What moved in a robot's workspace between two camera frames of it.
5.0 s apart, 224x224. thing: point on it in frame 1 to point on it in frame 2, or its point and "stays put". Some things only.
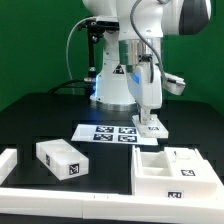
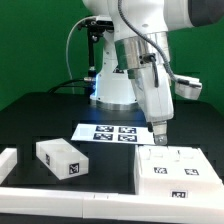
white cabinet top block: (62, 159) stays put
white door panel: (151, 130) to (158, 162)
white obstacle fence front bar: (91, 205) stays put
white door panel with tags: (188, 162) stays put
